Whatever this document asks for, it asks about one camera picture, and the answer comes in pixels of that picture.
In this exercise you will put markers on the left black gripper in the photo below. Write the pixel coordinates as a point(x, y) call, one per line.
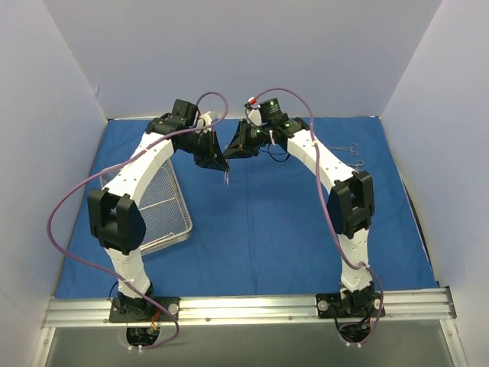
point(207, 147)

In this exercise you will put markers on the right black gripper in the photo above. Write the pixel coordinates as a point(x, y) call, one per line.
point(243, 139)

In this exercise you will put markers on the wire mesh instrument tray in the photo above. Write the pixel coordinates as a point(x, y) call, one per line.
point(148, 221)

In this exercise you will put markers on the blue surgical drape cloth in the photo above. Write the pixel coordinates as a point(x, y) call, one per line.
point(265, 233)

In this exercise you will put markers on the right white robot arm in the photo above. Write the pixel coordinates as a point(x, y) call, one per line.
point(346, 195)

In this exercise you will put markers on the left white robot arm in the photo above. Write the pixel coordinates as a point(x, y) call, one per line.
point(152, 151)

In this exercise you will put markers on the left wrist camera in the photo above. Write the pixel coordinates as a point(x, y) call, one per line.
point(208, 118)

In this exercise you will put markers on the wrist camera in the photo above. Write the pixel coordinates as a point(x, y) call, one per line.
point(259, 113)
point(208, 118)

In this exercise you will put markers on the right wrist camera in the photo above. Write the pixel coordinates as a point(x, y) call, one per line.
point(259, 113)

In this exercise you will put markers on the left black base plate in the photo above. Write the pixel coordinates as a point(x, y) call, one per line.
point(132, 310)

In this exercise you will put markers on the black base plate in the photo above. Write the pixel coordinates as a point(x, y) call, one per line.
point(132, 310)
point(347, 305)

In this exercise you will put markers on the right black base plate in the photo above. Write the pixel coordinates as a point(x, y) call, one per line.
point(347, 305)

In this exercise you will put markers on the front aluminium rail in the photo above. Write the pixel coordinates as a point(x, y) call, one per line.
point(426, 304)

